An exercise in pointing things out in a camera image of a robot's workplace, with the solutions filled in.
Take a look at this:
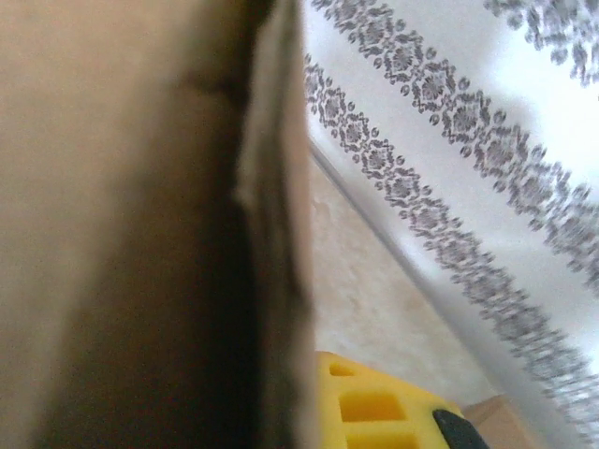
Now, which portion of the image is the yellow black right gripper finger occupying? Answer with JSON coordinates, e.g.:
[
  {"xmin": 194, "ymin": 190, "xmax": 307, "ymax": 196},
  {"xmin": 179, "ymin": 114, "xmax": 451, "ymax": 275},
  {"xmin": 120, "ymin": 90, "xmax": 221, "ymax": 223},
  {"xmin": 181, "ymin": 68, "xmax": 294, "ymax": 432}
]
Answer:
[{"xmin": 313, "ymin": 350, "xmax": 492, "ymax": 449}]

